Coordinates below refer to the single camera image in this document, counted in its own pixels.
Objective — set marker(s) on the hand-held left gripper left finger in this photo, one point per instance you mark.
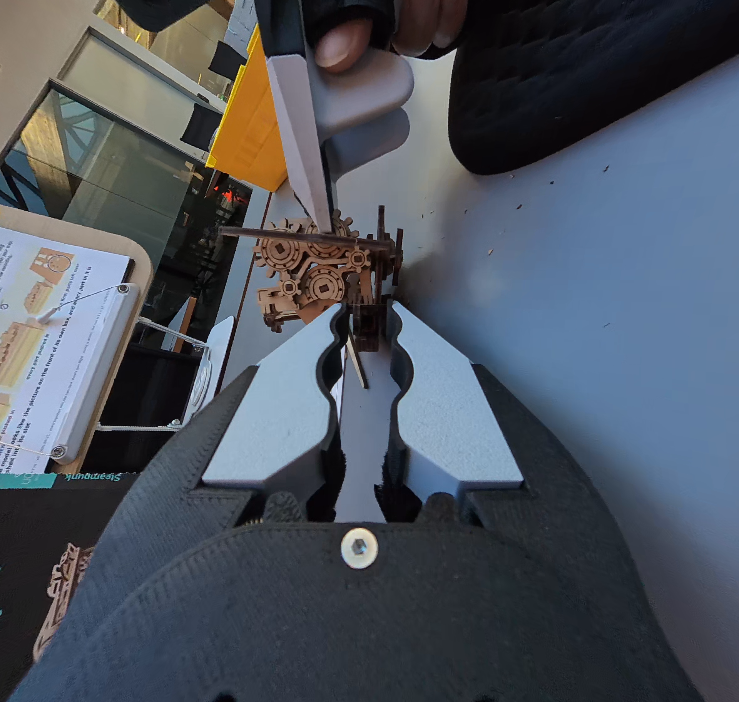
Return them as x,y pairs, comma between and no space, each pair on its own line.
271,425

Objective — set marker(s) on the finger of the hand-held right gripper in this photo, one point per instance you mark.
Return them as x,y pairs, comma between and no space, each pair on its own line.
300,136

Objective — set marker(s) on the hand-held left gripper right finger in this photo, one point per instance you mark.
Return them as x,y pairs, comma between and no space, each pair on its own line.
456,425

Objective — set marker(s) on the wooden gear model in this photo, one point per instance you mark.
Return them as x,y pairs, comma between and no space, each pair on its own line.
312,286

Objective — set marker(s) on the black model kit box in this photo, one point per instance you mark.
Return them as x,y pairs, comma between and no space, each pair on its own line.
34,528

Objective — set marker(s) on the person's right hand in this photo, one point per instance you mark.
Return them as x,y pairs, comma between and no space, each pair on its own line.
433,9

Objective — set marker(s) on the yellow plastic bin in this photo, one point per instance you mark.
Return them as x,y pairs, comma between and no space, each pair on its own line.
248,136

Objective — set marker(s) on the white office table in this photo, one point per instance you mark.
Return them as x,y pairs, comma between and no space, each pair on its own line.
144,72

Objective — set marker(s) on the black office chair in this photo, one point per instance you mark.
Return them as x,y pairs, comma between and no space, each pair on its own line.
202,127
228,58

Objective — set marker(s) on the wooden instruction board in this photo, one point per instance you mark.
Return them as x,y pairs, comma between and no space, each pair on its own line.
69,332

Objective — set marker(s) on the black quilted cushion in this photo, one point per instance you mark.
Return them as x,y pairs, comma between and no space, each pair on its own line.
577,66

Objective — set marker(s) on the white plastic base plate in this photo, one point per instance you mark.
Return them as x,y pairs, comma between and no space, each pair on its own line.
216,355

